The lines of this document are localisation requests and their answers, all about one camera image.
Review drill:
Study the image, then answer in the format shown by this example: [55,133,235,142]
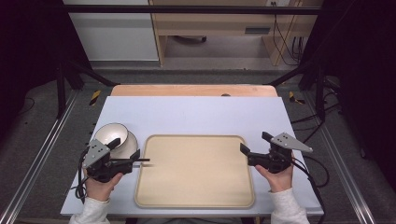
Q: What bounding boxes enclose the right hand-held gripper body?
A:
[247,132,314,175]

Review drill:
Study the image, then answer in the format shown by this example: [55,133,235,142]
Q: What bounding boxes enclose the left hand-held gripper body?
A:
[82,138,135,184]

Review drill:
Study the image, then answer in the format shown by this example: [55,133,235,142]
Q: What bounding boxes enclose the white bowl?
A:
[109,130,139,161]
[93,122,130,150]

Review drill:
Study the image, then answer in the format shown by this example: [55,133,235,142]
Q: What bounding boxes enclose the beige tray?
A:
[134,133,256,209]

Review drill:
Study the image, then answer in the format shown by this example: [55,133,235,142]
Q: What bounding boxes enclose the person's right hand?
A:
[254,161,295,194]

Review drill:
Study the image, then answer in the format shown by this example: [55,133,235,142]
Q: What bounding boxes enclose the person's left hand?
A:
[84,173,124,203]

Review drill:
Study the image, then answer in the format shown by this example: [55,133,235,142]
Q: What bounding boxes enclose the yellow black floor tape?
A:
[89,89,103,107]
[288,91,306,105]

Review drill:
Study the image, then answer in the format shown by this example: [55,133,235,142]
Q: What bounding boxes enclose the white table board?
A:
[60,95,325,217]

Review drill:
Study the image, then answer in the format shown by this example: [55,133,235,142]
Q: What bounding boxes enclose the black metal stand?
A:
[55,58,120,119]
[266,58,329,123]

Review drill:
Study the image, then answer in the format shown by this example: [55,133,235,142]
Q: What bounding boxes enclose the wooden table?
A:
[110,84,278,98]

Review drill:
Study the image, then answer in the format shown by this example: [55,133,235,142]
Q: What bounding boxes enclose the white cabinet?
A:
[63,0,160,63]

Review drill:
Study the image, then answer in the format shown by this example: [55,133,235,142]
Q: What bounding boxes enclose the wooden desk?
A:
[148,0,324,67]

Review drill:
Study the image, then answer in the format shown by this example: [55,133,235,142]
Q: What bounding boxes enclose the black horizontal bar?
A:
[61,4,322,16]

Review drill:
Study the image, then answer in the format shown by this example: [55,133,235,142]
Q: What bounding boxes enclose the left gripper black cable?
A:
[74,147,92,204]

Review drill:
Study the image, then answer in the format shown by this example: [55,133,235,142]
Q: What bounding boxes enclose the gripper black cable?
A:
[290,154,331,224]
[74,147,92,204]

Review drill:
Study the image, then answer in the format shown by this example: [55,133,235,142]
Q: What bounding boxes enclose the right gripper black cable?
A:
[290,154,331,224]

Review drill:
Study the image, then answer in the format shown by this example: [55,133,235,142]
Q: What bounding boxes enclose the black floor cable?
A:
[17,96,36,117]
[290,77,344,145]

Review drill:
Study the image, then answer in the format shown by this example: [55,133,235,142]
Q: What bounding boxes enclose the aluminium floor rail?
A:
[302,91,378,224]
[0,89,79,224]

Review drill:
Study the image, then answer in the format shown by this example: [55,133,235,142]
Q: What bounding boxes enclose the black cables under desk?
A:
[271,2,305,67]

